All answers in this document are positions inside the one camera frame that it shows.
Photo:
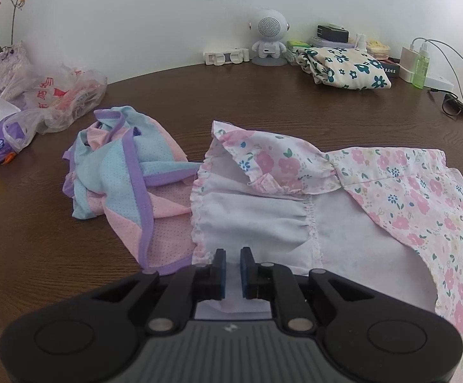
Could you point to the pastel blue pink purple garment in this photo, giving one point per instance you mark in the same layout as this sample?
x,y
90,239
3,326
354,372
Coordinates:
x,y
116,167

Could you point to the green small box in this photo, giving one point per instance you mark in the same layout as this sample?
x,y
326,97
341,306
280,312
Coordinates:
x,y
297,46

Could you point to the folded teal flower print cloth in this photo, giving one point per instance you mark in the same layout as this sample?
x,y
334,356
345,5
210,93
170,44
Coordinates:
x,y
343,68

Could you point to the black flat box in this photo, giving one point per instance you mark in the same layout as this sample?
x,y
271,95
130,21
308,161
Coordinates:
x,y
391,67

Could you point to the yellow small box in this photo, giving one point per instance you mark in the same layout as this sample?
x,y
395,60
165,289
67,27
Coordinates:
x,y
379,48

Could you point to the black eyeglasses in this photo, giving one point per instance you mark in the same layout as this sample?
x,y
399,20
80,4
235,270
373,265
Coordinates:
x,y
454,105

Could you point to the black charger block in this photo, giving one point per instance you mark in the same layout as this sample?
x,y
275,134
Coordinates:
x,y
332,32

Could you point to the white plastic clip holder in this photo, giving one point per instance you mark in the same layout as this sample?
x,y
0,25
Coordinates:
x,y
225,58

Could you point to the pink floral dress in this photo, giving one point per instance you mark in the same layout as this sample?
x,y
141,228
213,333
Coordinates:
x,y
359,223

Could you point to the purple packet in plastic bag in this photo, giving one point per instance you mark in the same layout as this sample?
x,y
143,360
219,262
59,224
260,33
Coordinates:
x,y
0,141

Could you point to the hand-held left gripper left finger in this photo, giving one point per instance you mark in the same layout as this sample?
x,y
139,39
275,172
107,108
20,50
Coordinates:
x,y
222,277

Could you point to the white power adapter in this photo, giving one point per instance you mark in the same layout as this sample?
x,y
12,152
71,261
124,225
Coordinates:
x,y
407,64

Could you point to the small white spray bottle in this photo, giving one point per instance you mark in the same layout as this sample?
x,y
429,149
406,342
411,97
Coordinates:
x,y
361,41

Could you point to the clear plastic bag red print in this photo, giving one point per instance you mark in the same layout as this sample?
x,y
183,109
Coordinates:
x,y
64,95

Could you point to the white robot speaker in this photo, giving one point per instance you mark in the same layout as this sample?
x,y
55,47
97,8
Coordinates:
x,y
269,32

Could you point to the green liquid bottle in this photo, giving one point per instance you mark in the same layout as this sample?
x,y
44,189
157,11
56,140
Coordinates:
x,y
421,70

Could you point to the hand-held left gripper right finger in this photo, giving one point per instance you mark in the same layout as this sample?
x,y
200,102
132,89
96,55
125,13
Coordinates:
x,y
244,277

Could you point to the pink lace vase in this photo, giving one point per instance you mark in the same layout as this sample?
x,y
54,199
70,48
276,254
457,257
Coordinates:
x,y
10,68

